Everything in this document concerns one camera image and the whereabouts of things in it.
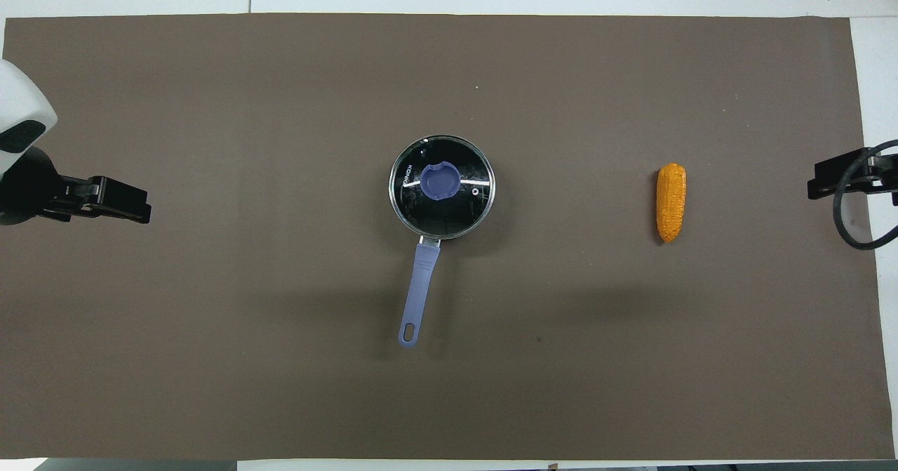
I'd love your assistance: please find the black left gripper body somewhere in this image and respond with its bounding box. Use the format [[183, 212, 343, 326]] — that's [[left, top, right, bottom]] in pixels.
[[0, 146, 94, 226]]

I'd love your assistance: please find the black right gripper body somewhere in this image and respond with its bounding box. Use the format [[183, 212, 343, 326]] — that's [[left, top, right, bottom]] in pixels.
[[873, 150, 898, 206]]

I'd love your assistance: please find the orange corn cob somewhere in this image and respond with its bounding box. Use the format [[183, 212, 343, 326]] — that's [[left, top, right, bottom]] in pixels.
[[656, 164, 688, 244]]

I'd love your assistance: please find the glass lid with purple knob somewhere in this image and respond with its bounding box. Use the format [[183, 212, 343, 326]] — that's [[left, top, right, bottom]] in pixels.
[[389, 135, 495, 240]]

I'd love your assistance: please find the brown table mat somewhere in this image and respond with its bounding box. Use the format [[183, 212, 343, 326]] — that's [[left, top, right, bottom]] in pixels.
[[0, 13, 895, 461]]

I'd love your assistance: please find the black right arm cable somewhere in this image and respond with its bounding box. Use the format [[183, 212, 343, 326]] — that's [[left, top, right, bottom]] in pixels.
[[833, 139, 898, 251]]

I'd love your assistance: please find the dark saucepan with purple handle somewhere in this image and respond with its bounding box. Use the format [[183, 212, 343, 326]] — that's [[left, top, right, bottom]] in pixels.
[[388, 134, 497, 347]]

